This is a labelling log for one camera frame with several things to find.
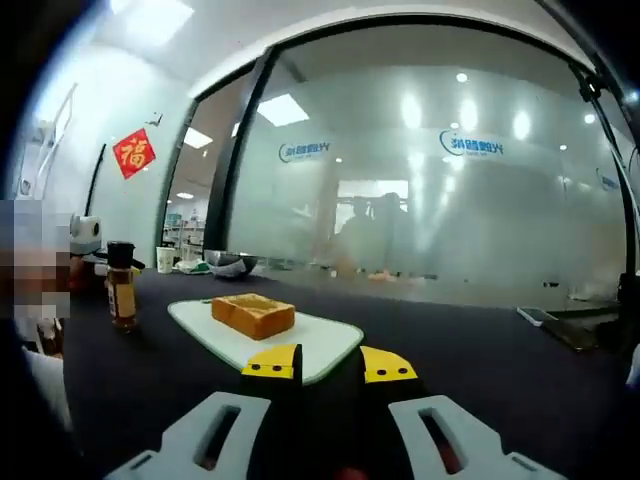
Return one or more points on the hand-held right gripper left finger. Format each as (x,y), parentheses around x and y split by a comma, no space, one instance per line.
(220,430)

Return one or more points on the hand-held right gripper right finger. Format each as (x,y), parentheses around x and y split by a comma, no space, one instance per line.
(450,430)

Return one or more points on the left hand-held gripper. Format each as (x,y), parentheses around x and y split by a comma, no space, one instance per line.
(86,235)

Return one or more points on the pepper bottle with black cap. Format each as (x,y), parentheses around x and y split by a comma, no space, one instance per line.
(122,295)

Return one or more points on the white paper cup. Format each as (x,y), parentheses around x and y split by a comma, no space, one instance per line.
(165,260)

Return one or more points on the green and white bag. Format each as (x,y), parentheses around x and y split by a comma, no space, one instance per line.
(192,267)

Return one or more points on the toast bread block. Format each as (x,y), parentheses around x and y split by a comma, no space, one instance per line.
(252,315)

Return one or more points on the white cutting board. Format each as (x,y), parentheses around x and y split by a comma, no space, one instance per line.
(320,345)

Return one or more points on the white smartphone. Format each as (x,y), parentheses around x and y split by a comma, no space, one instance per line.
(536,315)

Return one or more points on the metal bowl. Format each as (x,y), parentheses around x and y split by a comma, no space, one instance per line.
(230,264)

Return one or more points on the dark tablet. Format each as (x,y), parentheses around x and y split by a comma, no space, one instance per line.
(572,334)

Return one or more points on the red paper wall decoration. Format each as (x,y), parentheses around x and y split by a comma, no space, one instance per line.
(134,153)

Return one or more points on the black door frame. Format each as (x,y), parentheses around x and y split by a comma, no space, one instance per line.
(235,160)

